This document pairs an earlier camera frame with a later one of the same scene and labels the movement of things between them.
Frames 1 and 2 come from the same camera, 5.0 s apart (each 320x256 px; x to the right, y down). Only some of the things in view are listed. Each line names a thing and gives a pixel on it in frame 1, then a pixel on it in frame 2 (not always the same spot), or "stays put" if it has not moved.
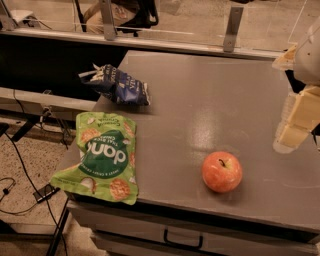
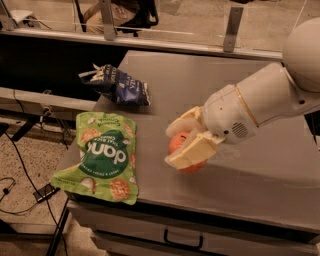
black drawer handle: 166,241 stays put
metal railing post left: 109,24 stays put
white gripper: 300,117 -> 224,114
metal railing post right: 233,24 stays put
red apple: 222,172 -> 176,142
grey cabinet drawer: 141,230 stays put
